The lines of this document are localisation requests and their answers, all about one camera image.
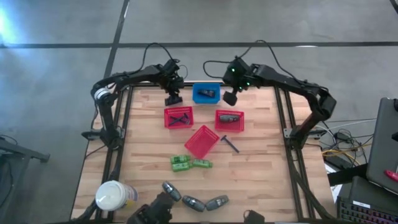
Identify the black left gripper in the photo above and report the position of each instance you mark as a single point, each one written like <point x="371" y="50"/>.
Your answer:
<point x="172" y="81"/>

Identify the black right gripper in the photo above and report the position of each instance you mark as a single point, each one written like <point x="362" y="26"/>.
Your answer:
<point x="237" y="74"/>

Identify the grey deodorant bottle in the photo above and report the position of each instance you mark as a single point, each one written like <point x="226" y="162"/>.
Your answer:
<point x="229" y="118"/>
<point x="217" y="203"/>
<point x="193" y="203"/>
<point x="172" y="190"/>

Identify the black disposable razor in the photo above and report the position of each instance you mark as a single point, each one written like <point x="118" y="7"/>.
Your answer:
<point x="175" y="121"/>
<point x="186" y="118"/>
<point x="230" y="144"/>

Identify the small green toy piece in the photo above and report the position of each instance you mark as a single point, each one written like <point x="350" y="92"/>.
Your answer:
<point x="201" y="163"/>

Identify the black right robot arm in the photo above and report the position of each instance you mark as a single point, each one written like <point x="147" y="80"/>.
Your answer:
<point x="311" y="90"/>

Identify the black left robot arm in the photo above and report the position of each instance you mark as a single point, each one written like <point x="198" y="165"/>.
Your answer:
<point x="105" y="115"/>

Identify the blue plastic basket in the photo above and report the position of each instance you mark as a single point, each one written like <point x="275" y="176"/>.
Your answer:
<point x="206" y="99"/>

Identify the red plastic basket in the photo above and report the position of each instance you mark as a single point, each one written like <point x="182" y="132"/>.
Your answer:
<point x="178" y="123"/>
<point x="201" y="142"/>
<point x="230" y="126"/>

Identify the white wipes canister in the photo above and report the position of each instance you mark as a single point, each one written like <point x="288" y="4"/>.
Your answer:
<point x="113" y="195"/>

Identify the black power adapter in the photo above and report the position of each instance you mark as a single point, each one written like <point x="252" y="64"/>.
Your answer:
<point x="343" y="136"/>

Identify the dark grey laptop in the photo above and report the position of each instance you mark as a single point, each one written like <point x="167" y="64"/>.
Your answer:
<point x="382" y="140"/>

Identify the black metal stand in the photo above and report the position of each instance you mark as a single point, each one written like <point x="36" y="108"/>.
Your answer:
<point x="18" y="151"/>

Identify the red marker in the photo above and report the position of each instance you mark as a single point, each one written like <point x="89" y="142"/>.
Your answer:
<point x="391" y="175"/>

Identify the black aluminium table frame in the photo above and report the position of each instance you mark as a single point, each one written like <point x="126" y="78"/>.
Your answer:
<point x="149" y="84"/>

